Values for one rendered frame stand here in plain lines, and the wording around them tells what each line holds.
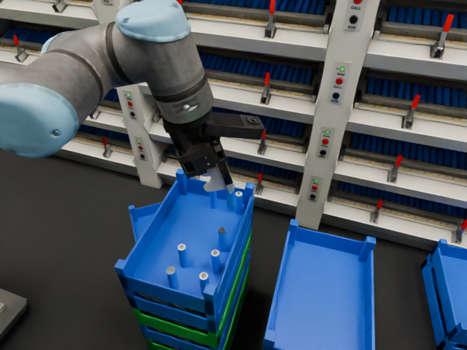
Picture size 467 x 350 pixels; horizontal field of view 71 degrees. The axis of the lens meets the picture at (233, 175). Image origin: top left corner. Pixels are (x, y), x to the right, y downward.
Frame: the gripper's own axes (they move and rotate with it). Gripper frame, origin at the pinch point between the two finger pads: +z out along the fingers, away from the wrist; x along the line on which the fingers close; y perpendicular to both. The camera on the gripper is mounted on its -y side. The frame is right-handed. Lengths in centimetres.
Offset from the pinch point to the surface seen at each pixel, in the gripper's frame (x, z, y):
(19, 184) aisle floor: -78, 33, 92
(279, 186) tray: -38, 48, -16
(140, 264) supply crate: 5.4, 8.3, 24.4
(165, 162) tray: -63, 37, 25
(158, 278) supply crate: 9.7, 9.3, 20.9
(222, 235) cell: 6.4, 7.3, 5.6
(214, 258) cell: 11.4, 6.8, 8.2
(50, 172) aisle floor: -84, 36, 80
